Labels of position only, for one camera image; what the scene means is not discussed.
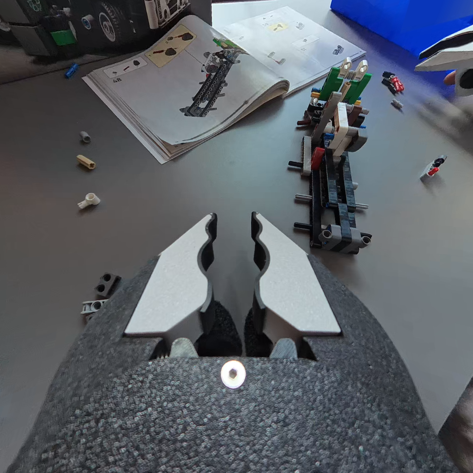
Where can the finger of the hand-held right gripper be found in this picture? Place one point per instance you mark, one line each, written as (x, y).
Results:
(451, 61)
(460, 36)

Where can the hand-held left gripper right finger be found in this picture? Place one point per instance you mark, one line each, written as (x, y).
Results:
(292, 288)

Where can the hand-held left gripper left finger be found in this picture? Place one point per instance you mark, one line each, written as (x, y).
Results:
(170, 284)

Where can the grey lego cross connector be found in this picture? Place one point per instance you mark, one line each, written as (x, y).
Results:
(93, 306)

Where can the lego truck chassis model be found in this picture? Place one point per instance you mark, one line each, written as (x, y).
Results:
(332, 184)

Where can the red lego pin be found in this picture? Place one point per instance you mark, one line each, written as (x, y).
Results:
(397, 84)

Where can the black lego brick with holes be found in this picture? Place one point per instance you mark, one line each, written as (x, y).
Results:
(107, 284)

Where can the grey lego bush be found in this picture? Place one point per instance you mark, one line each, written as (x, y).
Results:
(397, 104)

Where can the grey lego piece with pins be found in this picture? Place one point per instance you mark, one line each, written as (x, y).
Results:
(432, 169)

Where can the white lego connector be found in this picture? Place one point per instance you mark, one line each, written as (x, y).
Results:
(89, 201)

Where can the tan lego connector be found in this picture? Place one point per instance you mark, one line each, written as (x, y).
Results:
(86, 162)

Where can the small grey lego connector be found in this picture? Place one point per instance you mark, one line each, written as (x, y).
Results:
(85, 137)

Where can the lego instruction booklet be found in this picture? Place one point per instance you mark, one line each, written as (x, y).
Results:
(177, 92)

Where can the blue lego pin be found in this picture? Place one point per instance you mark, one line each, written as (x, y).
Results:
(71, 70)

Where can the lego set cardboard box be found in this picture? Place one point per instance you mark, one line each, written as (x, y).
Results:
(122, 22)

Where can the person's right hand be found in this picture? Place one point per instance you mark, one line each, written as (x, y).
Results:
(450, 78)

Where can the blue plastic bin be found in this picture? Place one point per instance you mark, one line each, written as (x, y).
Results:
(388, 18)

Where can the person's dark clothing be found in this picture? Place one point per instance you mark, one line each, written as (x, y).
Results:
(462, 436)

